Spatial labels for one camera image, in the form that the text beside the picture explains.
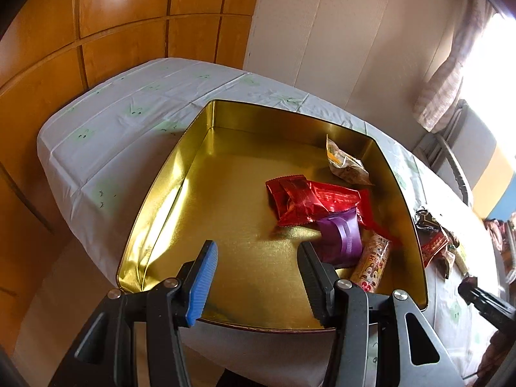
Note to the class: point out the window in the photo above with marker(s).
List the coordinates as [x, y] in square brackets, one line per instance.
[498, 68]

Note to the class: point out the wooden wardrobe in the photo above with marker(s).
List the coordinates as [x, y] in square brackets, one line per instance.
[121, 16]

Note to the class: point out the pink clothes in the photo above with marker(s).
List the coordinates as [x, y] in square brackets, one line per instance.
[498, 232]

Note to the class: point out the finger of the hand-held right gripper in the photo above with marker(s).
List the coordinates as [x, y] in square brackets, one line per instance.
[483, 302]

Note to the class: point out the purple snack packet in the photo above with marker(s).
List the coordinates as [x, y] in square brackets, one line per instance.
[338, 238]

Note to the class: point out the gold tin box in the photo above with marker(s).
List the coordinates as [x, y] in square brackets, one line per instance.
[242, 209]

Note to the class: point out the long orange cartoon packet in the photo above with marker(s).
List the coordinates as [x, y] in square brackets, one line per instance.
[373, 262]

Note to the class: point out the red label snack packet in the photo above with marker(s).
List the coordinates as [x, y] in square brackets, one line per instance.
[433, 246]

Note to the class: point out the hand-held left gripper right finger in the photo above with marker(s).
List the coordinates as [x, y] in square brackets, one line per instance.
[318, 286]

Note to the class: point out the pale printed tablecloth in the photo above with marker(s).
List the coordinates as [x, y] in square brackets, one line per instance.
[121, 129]

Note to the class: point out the beige checked curtain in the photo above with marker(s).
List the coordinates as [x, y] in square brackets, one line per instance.
[443, 88]

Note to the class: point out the shiny red square packet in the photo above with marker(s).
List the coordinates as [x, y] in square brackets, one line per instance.
[290, 199]

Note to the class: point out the beige nut snack packet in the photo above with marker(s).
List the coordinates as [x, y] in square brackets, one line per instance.
[346, 167]

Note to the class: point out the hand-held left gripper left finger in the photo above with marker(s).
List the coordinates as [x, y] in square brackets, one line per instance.
[201, 286]

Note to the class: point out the grey yellow blue armchair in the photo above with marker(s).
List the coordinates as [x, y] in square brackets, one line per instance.
[479, 149]

